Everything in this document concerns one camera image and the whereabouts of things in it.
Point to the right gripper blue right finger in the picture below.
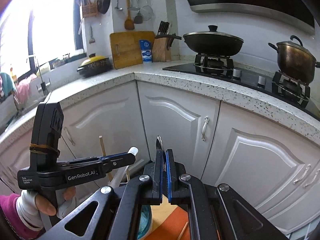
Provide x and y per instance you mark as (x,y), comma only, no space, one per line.
(172,178)

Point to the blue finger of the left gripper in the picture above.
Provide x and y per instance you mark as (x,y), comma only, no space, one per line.
(108,167)
(119,157)

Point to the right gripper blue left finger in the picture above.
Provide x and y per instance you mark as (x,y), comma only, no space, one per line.
(157,186)

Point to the white ceramic spoon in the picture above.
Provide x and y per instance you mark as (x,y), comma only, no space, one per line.
(122,171)

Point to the brown wooden chopstick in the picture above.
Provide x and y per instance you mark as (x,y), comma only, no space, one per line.
(102,146)

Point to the steel spoon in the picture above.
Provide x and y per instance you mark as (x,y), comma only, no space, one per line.
(159,144)

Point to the pale wooden chopstick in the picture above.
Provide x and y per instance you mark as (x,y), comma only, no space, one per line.
(182,231)

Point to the magenta sleeved left forearm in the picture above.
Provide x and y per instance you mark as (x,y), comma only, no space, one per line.
(11,225)

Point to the left hand in white glove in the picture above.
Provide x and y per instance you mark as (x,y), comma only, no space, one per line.
(30,204)

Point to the orange yellow red towel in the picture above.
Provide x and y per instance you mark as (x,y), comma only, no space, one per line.
(168,221)

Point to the teal rimmed utensil holder cup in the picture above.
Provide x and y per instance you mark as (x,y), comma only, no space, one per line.
(145,225)

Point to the yellow lidded black casserole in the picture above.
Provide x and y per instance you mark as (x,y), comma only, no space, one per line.
(94,65)

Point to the wooden cutting board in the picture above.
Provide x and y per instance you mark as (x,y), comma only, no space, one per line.
(125,47)

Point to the wooden knife block with knives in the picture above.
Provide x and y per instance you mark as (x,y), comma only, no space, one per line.
(160,51)

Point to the blue white salt bag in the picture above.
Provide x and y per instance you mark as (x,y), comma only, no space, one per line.
(146,50)

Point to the black glass gas stove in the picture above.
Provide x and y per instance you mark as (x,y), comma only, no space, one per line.
(276,84)

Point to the hanging wooden spatula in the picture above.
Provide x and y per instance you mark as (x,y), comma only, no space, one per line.
(128,24)

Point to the black lidded wok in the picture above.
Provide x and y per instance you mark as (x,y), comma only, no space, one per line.
(211,43)

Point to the hanging steel ladle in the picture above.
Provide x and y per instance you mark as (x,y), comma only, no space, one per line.
(117,7)

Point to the hanging mesh skimmer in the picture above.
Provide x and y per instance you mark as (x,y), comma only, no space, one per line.
(146,11)

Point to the hanging black frying pan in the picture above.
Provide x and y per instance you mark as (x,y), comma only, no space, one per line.
(103,6)

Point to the bronze stock pot with lid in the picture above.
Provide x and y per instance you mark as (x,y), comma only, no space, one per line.
(294,60)

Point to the wooden chopstick wall basket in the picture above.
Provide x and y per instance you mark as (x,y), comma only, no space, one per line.
(88,9)

